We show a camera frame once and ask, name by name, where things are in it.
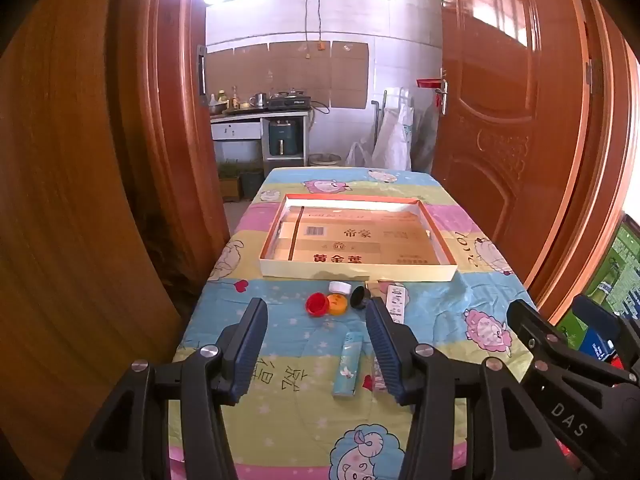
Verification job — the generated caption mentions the planter box with grass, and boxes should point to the planter box with grass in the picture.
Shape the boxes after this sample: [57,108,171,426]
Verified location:
[218,160,242,202]

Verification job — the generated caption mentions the teal printed slim box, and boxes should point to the teal printed slim box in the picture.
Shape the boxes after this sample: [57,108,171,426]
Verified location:
[333,332,362,399]

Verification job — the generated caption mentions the cardboard sheets on wall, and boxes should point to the cardboard sheets on wall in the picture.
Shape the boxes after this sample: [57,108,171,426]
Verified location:
[206,41,370,110]

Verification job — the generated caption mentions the metal door hinge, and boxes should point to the metal door hinge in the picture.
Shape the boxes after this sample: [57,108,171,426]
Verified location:
[587,58,605,95]

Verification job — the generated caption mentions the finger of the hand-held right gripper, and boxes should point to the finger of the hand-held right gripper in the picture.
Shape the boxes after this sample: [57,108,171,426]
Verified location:
[506,300,621,386]
[572,294,640,361]

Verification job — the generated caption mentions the wooden door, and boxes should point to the wooden door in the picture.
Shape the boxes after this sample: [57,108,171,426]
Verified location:
[434,0,592,306]

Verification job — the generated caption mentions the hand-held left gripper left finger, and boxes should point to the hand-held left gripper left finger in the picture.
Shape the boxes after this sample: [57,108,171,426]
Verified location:
[62,297,269,480]

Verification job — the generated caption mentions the grey kitchen counter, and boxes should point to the grey kitchen counter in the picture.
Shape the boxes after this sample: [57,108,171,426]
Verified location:
[210,109,312,167]

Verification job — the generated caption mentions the clear plastic bag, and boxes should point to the clear plastic bag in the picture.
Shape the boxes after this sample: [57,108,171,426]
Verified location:
[345,141,374,167]

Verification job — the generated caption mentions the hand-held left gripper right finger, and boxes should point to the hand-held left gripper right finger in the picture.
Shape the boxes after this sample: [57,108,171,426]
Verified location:
[365,297,566,480]

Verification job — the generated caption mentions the cartoon sheep printed blanket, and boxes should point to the cartoon sheep printed blanket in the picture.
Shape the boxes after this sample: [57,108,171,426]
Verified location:
[167,166,538,480]

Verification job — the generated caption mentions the shallow orange-rimmed cardboard box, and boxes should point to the shallow orange-rimmed cardboard box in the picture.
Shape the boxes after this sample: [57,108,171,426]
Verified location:
[258,192,458,282]

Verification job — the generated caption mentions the wooden door frame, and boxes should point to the wooden door frame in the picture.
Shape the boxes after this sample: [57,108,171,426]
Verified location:
[107,0,640,326]

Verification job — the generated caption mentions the white printed slim box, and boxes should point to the white printed slim box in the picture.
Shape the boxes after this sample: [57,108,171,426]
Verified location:
[385,282,407,325]

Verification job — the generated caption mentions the white woven sacks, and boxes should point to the white woven sacks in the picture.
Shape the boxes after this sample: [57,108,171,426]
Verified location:
[374,89,417,172]

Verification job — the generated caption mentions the dark plant pot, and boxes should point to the dark plant pot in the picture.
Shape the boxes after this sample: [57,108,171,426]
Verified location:
[240,167,265,200]

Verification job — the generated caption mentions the metal door handle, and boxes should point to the metal door handle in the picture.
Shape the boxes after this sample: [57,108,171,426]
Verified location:
[434,67,449,117]

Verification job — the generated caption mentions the dark green air fryer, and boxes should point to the dark green air fryer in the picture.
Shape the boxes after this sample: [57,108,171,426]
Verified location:
[268,118,301,157]

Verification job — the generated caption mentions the green printed carton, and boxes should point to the green printed carton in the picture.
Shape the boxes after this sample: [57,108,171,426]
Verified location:
[554,214,640,361]

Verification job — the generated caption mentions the black gas stove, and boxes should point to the black gas stove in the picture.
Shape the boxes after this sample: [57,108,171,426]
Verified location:
[267,94,313,110]

